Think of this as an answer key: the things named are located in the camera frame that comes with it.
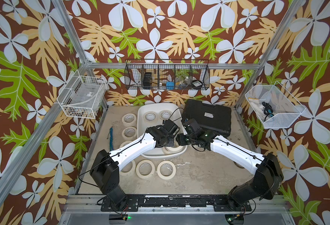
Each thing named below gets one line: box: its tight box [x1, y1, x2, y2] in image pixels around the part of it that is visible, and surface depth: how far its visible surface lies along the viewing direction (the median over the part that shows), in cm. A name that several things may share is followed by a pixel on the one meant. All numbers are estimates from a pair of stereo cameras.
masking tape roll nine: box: [135, 159, 156, 180], surface depth 86 cm
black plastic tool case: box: [181, 99, 232, 136], surface depth 107 cm
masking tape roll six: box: [162, 145, 187, 155], surface depth 80 cm
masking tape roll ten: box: [157, 160, 177, 180], surface depth 86 cm
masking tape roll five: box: [158, 109, 173, 120], surface depth 116 cm
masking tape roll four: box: [142, 111, 158, 124], surface depth 110 cm
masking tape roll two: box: [121, 112, 137, 128], surface depth 112 cm
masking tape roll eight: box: [119, 159, 136, 177], surface depth 84 cm
